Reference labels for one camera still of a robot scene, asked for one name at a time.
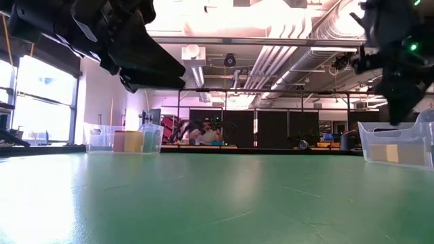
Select large bright window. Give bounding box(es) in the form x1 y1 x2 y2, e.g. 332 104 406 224
0 56 81 145

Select yellow hanging cable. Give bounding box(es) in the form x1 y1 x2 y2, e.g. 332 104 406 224
1 15 16 68

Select person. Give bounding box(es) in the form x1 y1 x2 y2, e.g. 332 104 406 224
188 117 224 146

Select red machine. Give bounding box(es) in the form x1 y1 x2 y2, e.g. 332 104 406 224
161 115 184 143

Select black support strut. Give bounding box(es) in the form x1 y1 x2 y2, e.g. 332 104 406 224
0 127 31 148

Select green cylinder block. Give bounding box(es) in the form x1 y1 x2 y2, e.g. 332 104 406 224
142 130 154 153

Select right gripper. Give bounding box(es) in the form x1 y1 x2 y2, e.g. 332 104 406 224
349 0 434 127

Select red cylinder block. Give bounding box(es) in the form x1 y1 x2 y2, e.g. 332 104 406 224
113 130 127 153

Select silver air duct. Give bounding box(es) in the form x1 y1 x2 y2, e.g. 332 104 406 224
267 0 367 99

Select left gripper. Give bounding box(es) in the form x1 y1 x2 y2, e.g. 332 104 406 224
7 0 187 77

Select black table frame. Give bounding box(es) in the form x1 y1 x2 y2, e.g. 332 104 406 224
0 144 366 157

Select metal rig crossbar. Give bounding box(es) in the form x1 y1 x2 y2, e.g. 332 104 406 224
149 35 366 47

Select clear plastic bin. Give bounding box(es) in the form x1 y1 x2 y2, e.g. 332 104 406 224
357 108 434 170
83 122 165 155

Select white ceiling pipes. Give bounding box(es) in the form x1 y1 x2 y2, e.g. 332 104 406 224
242 16 313 91

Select black partition panel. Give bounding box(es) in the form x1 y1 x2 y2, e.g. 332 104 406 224
289 110 320 143
222 110 255 148
256 110 289 148

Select blue cylinder block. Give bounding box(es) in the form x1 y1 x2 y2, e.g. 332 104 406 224
152 129 162 153

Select white ceiling light box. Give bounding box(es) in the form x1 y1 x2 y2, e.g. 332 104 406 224
181 43 207 68

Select yellow cylinder block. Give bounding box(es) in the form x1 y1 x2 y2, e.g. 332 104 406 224
124 130 136 153

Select black monitor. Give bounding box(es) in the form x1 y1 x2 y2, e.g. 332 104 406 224
140 108 162 127

